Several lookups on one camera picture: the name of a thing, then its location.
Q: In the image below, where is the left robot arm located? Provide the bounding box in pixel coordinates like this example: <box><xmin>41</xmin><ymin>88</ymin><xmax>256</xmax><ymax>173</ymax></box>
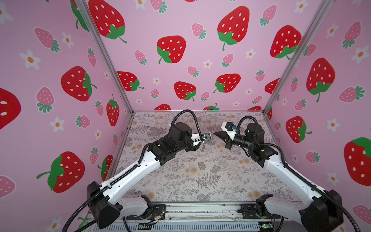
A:
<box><xmin>87</xmin><ymin>122</ymin><xmax>206</xmax><ymax>229</ymax></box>

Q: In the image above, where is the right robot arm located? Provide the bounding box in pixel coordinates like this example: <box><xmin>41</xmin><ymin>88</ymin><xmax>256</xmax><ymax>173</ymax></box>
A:
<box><xmin>214</xmin><ymin>122</ymin><xmax>344</xmax><ymax>232</ymax></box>

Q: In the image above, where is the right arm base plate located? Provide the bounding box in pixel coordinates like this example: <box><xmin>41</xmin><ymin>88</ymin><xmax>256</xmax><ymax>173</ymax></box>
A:
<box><xmin>237</xmin><ymin>203</ymin><xmax>281</xmax><ymax>219</ymax></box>

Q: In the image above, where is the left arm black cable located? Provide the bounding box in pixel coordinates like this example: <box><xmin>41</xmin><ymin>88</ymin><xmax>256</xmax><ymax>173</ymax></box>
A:
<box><xmin>170</xmin><ymin>109</ymin><xmax>203</xmax><ymax>137</ymax></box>

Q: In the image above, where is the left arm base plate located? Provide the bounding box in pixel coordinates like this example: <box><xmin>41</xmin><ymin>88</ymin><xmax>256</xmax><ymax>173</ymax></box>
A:
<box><xmin>126</xmin><ymin>204</ymin><xmax>167</xmax><ymax>221</ymax></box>

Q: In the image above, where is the aluminium corner post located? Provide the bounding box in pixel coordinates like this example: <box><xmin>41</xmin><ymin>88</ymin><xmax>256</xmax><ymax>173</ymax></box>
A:
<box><xmin>75</xmin><ymin>0</ymin><xmax>134</xmax><ymax>116</ymax></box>
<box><xmin>263</xmin><ymin>0</ymin><xmax>333</xmax><ymax>116</ymax></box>

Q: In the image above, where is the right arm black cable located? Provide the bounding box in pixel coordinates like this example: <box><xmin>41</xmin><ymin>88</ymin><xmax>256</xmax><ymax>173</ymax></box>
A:
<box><xmin>236</xmin><ymin>115</ymin><xmax>260</xmax><ymax>131</ymax></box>

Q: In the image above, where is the right aluminium corner post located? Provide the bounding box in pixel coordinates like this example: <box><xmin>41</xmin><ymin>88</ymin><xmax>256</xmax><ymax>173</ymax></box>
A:
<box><xmin>263</xmin><ymin>0</ymin><xmax>333</xmax><ymax>116</ymax></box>

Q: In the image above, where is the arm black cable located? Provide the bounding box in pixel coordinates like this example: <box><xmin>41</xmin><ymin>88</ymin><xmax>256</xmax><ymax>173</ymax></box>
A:
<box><xmin>170</xmin><ymin>109</ymin><xmax>203</xmax><ymax>137</ymax></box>
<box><xmin>236</xmin><ymin>115</ymin><xmax>260</xmax><ymax>131</ymax></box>

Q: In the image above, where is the left aluminium corner post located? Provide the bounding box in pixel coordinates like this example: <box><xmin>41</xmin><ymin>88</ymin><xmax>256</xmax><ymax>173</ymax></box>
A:
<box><xmin>75</xmin><ymin>0</ymin><xmax>134</xmax><ymax>116</ymax></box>

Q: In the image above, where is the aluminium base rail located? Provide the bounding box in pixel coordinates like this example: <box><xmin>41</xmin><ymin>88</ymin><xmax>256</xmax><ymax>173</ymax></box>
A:
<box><xmin>83</xmin><ymin>201</ymin><xmax>325</xmax><ymax>232</ymax></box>

